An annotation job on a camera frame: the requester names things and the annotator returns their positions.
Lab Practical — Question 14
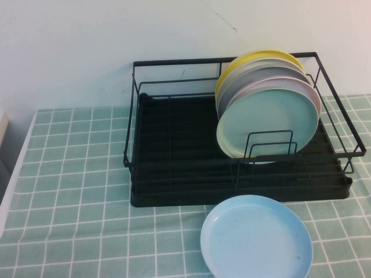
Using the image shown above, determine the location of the green plate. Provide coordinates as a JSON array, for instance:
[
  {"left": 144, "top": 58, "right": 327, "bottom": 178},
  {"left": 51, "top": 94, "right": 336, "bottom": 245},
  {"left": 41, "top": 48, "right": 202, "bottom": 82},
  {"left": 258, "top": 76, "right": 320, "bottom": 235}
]
[{"left": 216, "top": 88, "right": 319, "bottom": 165}]

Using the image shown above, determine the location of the yellow plate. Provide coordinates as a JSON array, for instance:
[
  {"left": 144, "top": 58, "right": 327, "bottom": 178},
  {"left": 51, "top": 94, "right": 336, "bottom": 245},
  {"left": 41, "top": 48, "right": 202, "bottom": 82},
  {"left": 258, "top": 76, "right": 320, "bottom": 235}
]
[{"left": 214, "top": 49, "right": 305, "bottom": 101}]

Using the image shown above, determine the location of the grey plate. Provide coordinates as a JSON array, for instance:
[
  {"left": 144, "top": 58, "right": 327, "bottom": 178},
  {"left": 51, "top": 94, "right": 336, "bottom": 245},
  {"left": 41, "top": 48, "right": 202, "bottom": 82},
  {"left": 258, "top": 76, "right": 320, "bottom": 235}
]
[{"left": 217, "top": 65, "right": 312, "bottom": 120}]

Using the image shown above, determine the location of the off-white plate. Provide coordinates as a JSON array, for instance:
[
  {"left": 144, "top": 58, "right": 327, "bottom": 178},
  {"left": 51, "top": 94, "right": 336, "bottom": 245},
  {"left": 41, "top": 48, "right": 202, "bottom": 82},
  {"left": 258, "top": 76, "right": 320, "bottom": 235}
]
[{"left": 216, "top": 57, "right": 308, "bottom": 107}]

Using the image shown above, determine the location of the pink plate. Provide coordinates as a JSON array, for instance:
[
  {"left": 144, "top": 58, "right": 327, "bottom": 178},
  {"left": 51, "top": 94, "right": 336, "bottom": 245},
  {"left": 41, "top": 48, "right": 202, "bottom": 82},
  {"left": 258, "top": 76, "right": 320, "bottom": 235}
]
[{"left": 228, "top": 75, "right": 322, "bottom": 118}]

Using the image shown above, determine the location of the light blue plate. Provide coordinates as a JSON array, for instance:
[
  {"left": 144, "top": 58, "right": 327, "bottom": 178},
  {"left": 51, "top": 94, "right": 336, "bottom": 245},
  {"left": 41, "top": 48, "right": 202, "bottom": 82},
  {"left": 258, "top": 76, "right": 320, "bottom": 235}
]
[{"left": 199, "top": 194, "right": 314, "bottom": 278}]

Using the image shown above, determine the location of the black plastic drip tray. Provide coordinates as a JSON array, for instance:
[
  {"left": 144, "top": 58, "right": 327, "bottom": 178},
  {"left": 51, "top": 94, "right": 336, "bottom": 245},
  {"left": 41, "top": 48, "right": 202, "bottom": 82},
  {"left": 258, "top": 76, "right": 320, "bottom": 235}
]
[{"left": 130, "top": 92, "right": 353, "bottom": 208}]

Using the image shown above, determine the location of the green checked tablecloth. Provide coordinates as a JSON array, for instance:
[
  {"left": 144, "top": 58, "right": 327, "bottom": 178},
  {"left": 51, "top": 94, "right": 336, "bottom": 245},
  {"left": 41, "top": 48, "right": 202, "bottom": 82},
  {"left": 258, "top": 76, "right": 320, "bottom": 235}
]
[{"left": 0, "top": 94, "right": 371, "bottom": 278}]

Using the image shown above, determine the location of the white table edge board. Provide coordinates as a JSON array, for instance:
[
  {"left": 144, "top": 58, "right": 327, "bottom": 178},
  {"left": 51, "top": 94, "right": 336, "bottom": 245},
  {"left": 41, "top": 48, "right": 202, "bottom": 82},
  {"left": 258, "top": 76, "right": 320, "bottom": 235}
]
[{"left": 0, "top": 109, "right": 38, "bottom": 235}]

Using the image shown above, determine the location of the black wire dish rack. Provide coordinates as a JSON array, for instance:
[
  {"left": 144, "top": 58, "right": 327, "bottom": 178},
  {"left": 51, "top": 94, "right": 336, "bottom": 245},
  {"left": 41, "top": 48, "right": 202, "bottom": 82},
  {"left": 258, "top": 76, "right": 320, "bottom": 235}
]
[{"left": 123, "top": 52, "right": 365, "bottom": 189}]

